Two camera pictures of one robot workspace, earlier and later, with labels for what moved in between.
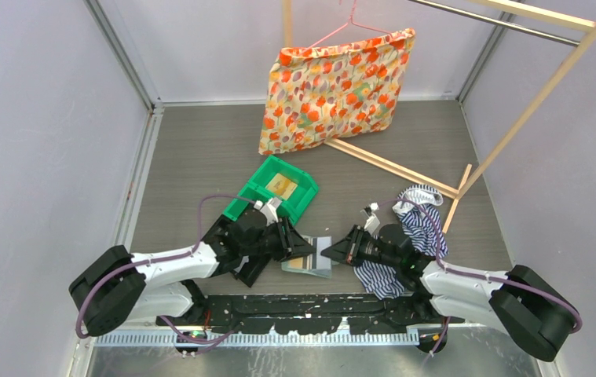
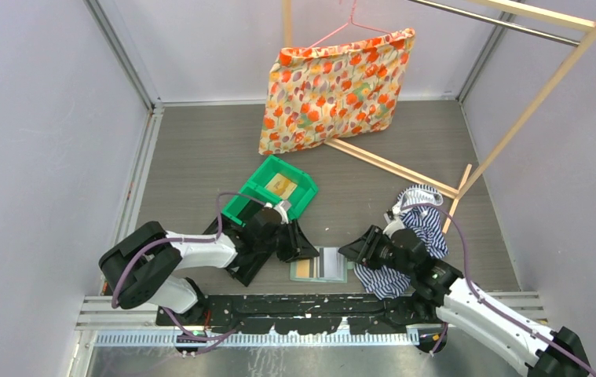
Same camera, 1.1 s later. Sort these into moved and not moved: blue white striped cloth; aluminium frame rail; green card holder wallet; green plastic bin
Moved: green card holder wallet
Not moved: aluminium frame rail; blue white striped cloth; green plastic bin
